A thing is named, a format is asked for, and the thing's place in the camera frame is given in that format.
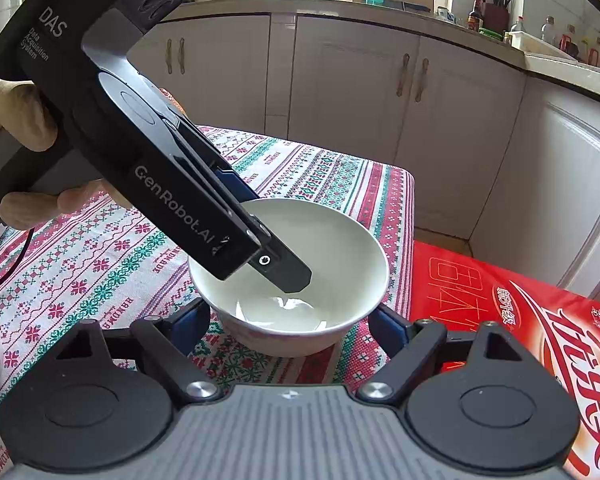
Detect red green patterned tablecloth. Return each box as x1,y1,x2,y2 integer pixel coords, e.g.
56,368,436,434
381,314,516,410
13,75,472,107
0,124,417,463

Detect white plastic tray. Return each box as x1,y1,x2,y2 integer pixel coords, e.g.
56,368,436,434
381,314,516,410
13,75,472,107
507,30,579,62

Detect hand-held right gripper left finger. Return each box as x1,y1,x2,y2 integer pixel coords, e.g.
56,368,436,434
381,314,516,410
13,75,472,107
54,298,221,404

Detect knife block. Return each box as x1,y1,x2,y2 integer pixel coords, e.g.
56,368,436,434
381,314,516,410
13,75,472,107
479,0,514,34

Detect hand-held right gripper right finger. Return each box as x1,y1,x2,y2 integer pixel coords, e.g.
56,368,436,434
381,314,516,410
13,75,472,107
356,303,524,404

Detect plain white bowl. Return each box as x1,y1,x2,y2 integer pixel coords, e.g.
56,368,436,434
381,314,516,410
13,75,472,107
187,198,391,359

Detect person's left hand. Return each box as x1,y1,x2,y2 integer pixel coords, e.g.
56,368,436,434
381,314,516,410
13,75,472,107
0,77,132,232

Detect white kitchen cabinets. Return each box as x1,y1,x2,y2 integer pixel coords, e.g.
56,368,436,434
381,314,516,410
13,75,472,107
127,10,600,311

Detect red printed carton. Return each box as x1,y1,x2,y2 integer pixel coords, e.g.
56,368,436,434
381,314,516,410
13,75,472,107
409,239,600,480

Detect kitchen countertop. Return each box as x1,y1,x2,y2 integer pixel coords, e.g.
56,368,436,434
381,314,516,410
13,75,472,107
160,0,600,96

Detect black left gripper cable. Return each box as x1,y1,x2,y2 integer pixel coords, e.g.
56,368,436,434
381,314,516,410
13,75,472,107
0,224,37,297

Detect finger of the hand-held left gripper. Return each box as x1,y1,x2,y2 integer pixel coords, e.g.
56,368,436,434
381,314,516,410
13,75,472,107
246,236,314,294
176,122,262,203

